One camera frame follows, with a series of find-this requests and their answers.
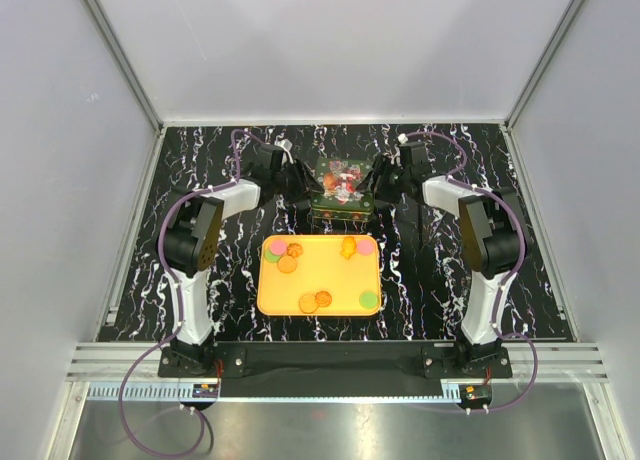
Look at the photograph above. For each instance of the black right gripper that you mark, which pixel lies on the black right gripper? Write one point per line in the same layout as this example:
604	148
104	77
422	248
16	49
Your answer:
381	168

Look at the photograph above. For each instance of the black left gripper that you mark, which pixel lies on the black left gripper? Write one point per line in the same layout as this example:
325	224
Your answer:
305	183

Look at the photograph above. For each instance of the gold tin lid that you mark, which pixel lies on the gold tin lid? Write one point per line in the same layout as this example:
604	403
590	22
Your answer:
340	179

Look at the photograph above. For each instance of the green christmas cookie tin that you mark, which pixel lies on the green christmas cookie tin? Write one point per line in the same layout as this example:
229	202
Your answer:
355	208

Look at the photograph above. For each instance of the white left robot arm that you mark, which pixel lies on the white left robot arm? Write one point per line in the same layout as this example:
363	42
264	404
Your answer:
188	243

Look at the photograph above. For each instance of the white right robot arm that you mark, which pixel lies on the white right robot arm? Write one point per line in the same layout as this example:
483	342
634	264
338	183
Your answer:
493	232

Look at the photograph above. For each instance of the orange swirl butter cookie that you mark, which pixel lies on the orange swirl butter cookie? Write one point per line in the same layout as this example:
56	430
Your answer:
294	250

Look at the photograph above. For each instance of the pink sandwich cookie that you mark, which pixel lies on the pink sandwich cookie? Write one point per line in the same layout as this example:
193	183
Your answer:
365	247
278	248

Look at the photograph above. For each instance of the orange chick cookie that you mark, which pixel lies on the orange chick cookie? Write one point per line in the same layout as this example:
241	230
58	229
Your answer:
348	247

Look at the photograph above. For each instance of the pink sandwich cookie right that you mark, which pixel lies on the pink sandwich cookie right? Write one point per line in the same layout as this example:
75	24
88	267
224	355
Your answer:
365	247

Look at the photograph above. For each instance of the green sandwich cookie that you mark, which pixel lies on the green sandwich cookie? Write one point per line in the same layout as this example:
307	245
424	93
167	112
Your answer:
369	300
271	257

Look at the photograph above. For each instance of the large round dotted biscuit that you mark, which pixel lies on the large round dotted biscuit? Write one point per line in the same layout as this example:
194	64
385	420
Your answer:
287	264

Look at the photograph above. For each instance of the yellow plastic tray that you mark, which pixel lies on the yellow plastic tray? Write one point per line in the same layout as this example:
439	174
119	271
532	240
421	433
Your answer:
320	268

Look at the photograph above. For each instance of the orange swirl cookie lower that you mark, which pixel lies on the orange swirl cookie lower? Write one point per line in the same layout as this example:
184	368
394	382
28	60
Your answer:
323	299

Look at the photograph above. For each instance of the round dotted biscuit lower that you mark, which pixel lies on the round dotted biscuit lower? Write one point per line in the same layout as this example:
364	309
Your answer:
308	304

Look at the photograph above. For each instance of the green sandwich cookie right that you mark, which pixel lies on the green sandwich cookie right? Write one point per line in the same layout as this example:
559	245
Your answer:
369	300

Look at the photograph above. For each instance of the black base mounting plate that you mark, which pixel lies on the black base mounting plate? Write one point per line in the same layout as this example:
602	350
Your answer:
357	369

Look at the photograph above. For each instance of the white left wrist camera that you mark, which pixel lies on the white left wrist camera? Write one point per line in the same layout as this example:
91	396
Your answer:
286	146

